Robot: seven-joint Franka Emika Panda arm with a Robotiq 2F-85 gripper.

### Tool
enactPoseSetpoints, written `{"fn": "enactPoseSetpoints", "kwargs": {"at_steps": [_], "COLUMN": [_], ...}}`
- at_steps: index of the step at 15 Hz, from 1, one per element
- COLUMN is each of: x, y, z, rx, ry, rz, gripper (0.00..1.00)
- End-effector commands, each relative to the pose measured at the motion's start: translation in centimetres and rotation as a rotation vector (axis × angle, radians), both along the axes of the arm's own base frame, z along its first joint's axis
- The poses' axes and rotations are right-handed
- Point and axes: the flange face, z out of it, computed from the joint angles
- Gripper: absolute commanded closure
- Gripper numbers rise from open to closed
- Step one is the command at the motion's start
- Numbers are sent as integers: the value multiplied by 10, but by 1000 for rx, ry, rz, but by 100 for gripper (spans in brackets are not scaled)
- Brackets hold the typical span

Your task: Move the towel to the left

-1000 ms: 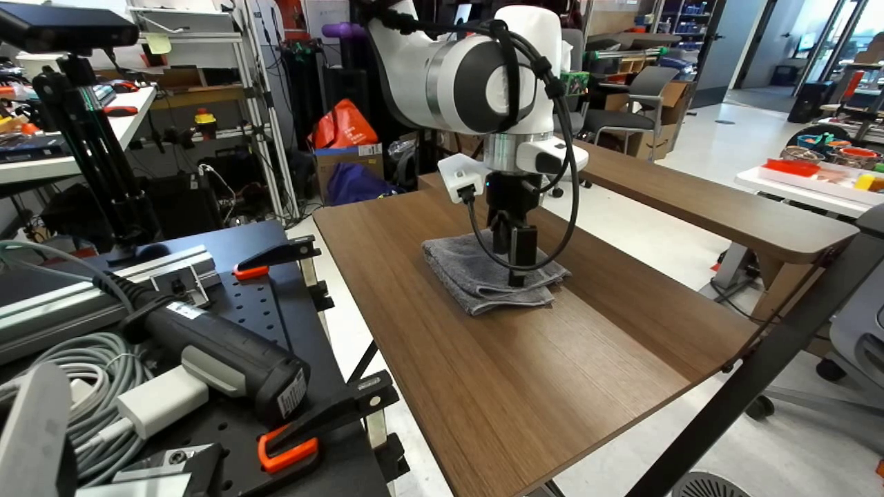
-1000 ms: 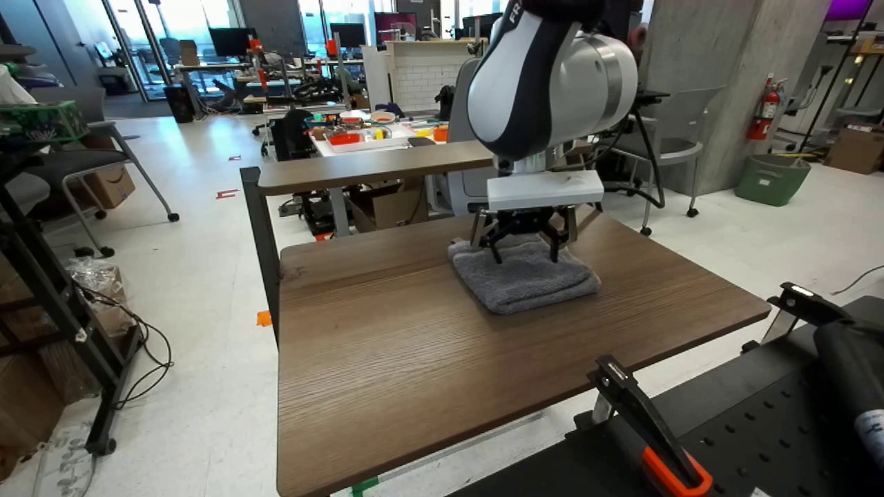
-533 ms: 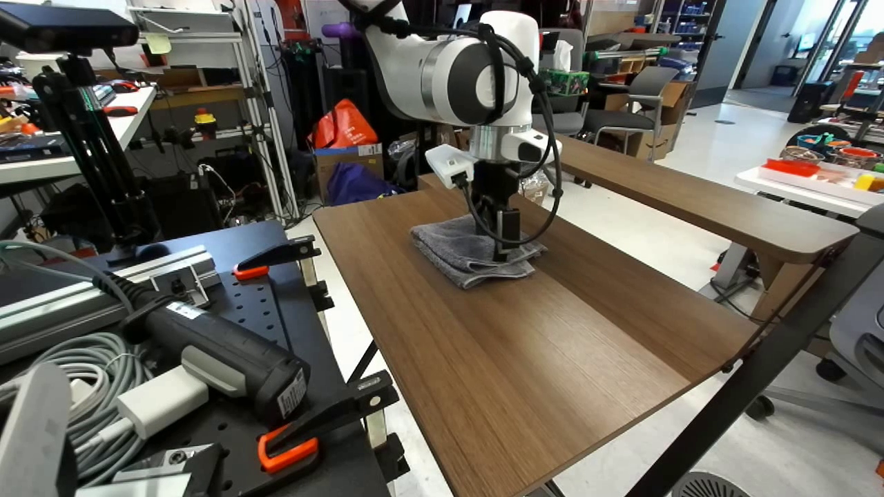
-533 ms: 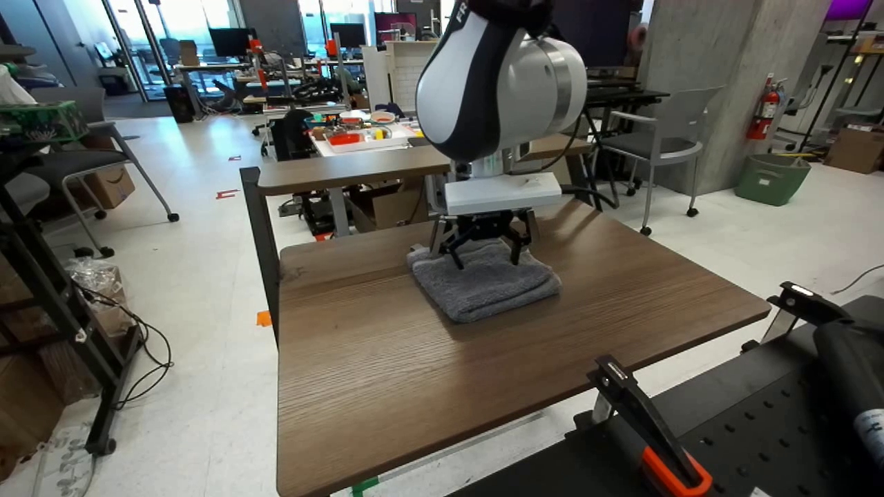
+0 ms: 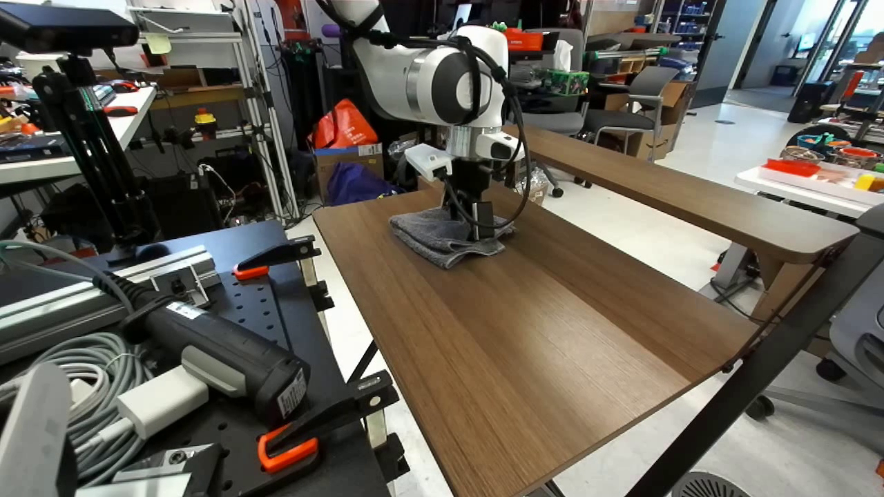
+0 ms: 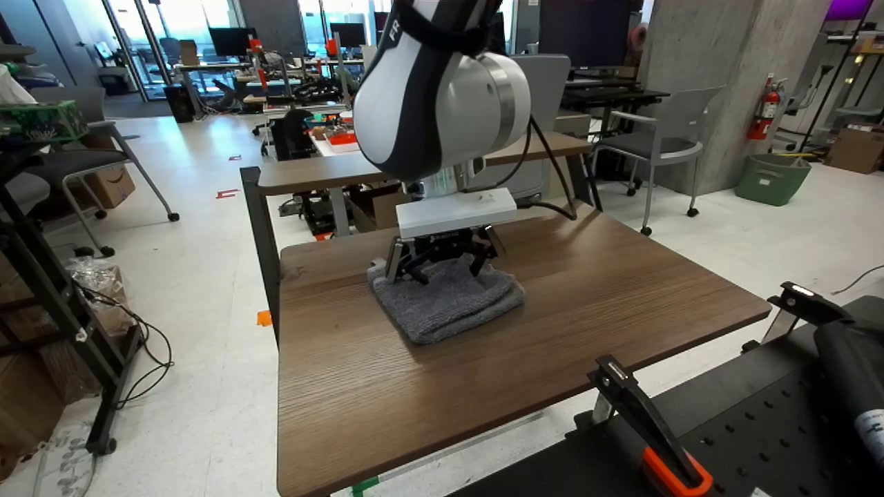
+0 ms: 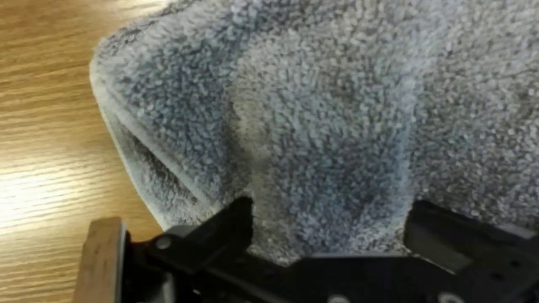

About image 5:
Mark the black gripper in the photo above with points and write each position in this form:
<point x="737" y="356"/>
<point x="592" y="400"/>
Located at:
<point x="475" y="175"/>

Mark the grey towel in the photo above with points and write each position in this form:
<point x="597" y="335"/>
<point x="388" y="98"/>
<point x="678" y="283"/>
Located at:
<point x="432" y="239"/>

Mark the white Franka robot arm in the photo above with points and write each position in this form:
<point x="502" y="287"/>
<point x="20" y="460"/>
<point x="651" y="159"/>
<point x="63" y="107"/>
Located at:
<point x="415" y="77"/>

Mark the blue bag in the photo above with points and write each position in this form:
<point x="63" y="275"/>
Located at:
<point x="356" y="183"/>

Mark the cardboard box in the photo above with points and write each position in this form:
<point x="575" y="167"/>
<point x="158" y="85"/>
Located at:
<point x="349" y="159"/>

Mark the orange bag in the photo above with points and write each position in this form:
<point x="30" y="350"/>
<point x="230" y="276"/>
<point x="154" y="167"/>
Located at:
<point x="346" y="127"/>

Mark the black orange bar clamp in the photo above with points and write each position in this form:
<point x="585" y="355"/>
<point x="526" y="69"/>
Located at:
<point x="278" y="257"/>
<point x="318" y="429"/>

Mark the grey office chair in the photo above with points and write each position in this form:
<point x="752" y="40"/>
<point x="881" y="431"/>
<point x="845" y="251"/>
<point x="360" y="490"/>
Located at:
<point x="644" y="99"/>

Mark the raised wooden shelf board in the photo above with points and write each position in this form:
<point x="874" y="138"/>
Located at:
<point x="680" y="197"/>

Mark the black perforated breadboard table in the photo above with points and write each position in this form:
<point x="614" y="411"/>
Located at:
<point x="267" y="319"/>

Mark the white metal rack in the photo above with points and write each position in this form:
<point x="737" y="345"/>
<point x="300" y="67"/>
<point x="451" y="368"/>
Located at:
<point x="265" y="99"/>

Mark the black handheld device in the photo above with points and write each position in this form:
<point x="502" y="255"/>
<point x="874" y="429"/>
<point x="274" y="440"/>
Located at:
<point x="230" y="360"/>

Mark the red flat block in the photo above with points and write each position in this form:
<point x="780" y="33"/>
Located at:
<point x="792" y="167"/>

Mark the white table with parts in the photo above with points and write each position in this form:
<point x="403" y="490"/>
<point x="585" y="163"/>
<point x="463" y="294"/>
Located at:
<point x="810" y="192"/>

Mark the round grey fan grille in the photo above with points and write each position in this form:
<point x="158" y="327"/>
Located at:
<point x="708" y="486"/>

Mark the white power adapter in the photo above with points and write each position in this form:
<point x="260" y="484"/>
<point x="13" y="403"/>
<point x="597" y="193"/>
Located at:
<point x="165" y="400"/>

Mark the grey rolling chair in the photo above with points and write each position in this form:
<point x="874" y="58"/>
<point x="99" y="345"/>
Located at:
<point x="860" y="335"/>

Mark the white work table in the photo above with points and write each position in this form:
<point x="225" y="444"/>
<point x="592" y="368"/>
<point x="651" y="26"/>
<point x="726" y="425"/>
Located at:
<point x="56" y="163"/>

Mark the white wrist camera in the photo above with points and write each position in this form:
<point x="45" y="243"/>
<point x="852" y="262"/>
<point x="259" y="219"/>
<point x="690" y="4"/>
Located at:
<point x="428" y="160"/>

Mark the black metal table frame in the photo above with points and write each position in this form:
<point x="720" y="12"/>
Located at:
<point x="755" y="377"/>

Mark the black camera tripod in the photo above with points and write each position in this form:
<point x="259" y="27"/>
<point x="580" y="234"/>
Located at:
<point x="99" y="154"/>

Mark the aluminium extrusion rail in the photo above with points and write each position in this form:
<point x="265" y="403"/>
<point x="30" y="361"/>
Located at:
<point x="85" y="299"/>

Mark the black stereo camera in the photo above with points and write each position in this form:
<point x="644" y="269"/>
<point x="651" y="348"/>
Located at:
<point x="64" y="26"/>

